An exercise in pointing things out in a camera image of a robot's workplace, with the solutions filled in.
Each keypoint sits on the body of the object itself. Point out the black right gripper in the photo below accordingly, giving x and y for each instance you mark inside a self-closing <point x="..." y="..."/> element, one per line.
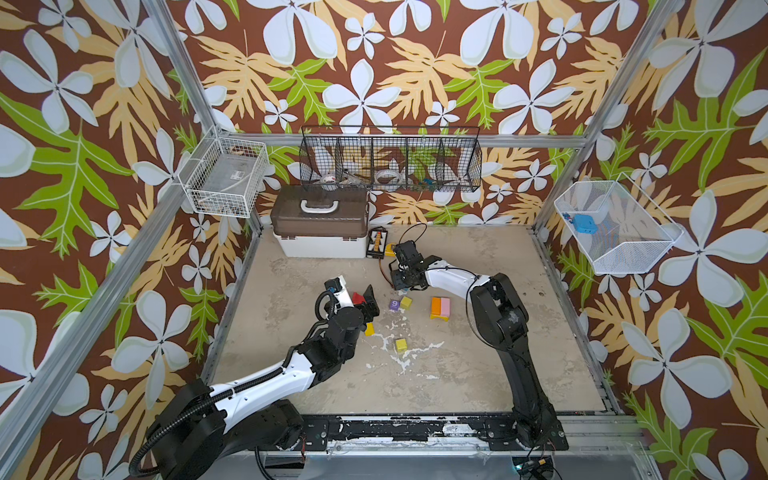
<point x="405" y="264"/>

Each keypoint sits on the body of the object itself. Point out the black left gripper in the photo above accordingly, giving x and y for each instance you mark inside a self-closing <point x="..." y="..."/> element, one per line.
<point x="370" y="305"/>

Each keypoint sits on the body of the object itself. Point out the pink wooden block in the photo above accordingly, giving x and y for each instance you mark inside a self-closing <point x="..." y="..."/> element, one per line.
<point x="445" y="307"/>

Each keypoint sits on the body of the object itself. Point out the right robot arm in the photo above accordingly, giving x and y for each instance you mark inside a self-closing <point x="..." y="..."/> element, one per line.
<point x="499" y="319"/>

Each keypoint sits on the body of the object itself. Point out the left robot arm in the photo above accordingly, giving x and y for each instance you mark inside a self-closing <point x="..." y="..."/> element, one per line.
<point x="203" y="424"/>

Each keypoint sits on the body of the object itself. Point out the black charging board yellow connectors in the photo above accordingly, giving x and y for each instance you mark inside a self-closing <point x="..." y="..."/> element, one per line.
<point x="376" y="243"/>

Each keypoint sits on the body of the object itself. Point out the yellow-green small cube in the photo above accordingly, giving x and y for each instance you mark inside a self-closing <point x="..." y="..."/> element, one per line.
<point x="401" y="345"/>

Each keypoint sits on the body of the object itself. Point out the brown lid white toolbox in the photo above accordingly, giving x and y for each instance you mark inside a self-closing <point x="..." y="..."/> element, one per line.
<point x="311" y="222"/>

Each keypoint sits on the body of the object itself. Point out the blue object in basket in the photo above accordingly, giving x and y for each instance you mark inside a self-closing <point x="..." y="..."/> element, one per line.
<point x="584" y="224"/>

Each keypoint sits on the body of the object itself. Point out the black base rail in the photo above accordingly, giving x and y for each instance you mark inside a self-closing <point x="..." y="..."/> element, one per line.
<point x="494" y="431"/>

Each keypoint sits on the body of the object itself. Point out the black wire wall basket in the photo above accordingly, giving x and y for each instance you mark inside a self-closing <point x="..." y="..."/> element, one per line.
<point x="391" y="158"/>

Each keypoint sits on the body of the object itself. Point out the white wire basket left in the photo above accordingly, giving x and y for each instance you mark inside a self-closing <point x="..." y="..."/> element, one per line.
<point x="223" y="175"/>

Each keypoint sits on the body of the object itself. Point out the white wire basket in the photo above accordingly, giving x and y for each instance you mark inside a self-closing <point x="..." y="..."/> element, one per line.
<point x="223" y="175"/>
<point x="634" y="232"/>

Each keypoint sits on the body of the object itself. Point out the white wire basket right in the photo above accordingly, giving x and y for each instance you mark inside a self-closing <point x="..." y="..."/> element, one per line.
<point x="634" y="232"/>

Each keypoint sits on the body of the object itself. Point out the aluminium corner frame post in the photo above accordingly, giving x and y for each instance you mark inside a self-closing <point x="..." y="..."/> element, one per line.
<point x="638" y="52"/>

